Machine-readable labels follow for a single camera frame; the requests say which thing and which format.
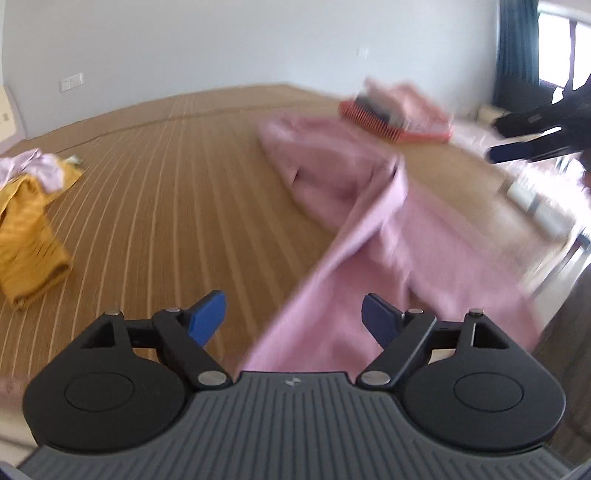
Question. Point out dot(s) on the window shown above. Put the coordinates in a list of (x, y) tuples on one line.
[(558, 46)]

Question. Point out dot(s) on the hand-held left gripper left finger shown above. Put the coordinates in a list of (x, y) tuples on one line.
[(207, 316)]

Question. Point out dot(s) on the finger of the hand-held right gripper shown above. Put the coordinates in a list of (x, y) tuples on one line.
[(521, 123), (517, 151)]

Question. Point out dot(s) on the beige headboard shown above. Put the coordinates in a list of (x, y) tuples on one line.
[(7, 120)]

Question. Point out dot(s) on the yellow striped garment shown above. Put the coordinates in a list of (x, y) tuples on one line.
[(27, 240)]

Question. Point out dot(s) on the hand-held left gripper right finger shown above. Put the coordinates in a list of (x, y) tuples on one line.
[(381, 318)]

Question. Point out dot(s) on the white wall switch plate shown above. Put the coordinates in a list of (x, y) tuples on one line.
[(71, 82)]

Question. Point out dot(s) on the navy folded garment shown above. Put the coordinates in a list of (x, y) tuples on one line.
[(369, 100)]

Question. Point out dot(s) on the white wall socket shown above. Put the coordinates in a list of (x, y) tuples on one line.
[(362, 52)]

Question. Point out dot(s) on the lavender garment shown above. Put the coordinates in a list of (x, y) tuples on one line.
[(41, 166)]

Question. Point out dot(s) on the salmon pink folded garment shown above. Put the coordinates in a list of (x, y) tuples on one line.
[(415, 104)]

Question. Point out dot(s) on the beige bed end board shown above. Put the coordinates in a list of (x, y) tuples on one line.
[(489, 113)]

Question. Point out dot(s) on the pink fleece garment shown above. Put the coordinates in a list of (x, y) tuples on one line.
[(346, 175)]

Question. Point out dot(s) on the teal curtain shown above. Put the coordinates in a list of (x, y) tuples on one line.
[(517, 46)]

